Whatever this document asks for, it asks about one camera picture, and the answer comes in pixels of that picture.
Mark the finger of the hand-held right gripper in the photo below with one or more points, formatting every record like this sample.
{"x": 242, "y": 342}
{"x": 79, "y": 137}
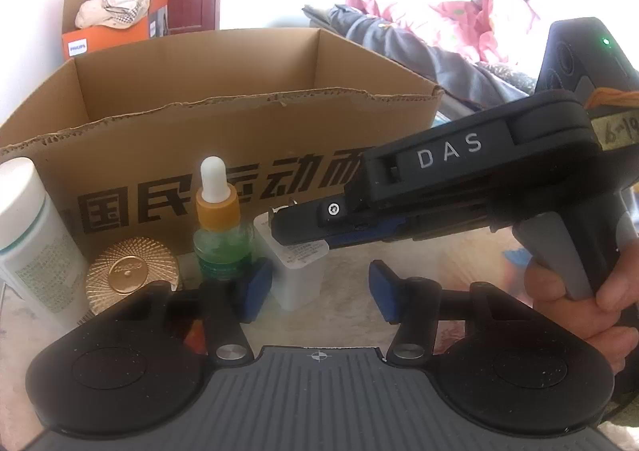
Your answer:
{"x": 309, "y": 221}

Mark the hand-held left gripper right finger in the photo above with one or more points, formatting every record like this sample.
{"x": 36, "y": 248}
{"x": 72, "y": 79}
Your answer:
{"x": 382, "y": 291}

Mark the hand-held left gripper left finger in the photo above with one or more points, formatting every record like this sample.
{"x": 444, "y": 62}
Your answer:
{"x": 257, "y": 291}

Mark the white charger plug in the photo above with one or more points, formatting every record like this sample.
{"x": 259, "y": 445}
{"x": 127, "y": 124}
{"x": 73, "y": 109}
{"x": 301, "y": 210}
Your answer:
{"x": 299, "y": 281}

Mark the green dropper bottle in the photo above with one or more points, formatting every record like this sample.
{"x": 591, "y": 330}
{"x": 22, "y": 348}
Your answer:
{"x": 219, "y": 211}

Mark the gold ribbed lid jar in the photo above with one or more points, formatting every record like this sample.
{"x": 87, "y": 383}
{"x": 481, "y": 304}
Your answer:
{"x": 127, "y": 273}

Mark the brown cardboard box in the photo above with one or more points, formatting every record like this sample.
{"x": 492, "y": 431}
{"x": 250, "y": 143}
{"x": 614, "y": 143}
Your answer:
{"x": 150, "y": 156}

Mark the white bottle with green label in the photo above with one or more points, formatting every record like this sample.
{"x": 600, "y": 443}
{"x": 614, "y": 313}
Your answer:
{"x": 35, "y": 241}

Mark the person's right hand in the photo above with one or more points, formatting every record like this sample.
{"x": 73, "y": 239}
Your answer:
{"x": 619, "y": 316}

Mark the pink floral blanket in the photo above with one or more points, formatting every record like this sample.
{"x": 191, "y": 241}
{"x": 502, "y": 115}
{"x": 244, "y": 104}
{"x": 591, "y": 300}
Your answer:
{"x": 459, "y": 16}

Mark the orange appliance box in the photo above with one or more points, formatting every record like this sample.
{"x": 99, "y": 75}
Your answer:
{"x": 100, "y": 44}

